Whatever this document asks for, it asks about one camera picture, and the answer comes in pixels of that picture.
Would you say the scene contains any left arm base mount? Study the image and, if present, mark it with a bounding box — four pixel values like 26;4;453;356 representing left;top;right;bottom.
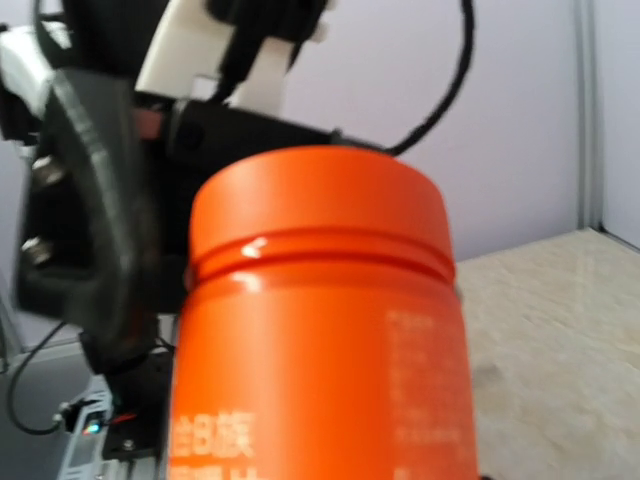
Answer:
102;349;173;461

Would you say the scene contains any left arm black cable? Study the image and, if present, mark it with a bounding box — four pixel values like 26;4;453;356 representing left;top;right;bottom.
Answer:
384;0;476;156

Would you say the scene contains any red pill bottle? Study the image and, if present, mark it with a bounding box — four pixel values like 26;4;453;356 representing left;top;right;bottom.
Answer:
167;146;479;479

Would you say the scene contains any aluminium front frame rail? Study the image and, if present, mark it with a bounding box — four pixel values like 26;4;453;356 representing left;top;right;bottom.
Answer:
5;316;173;479

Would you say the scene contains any left aluminium corner post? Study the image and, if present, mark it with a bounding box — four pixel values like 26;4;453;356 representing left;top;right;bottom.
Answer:
572;0;640;251

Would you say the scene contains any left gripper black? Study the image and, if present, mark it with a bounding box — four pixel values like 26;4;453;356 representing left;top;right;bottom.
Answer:
16;69;340;351

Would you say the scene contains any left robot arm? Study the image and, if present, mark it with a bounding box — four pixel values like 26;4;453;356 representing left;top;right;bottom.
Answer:
1;1;340;374

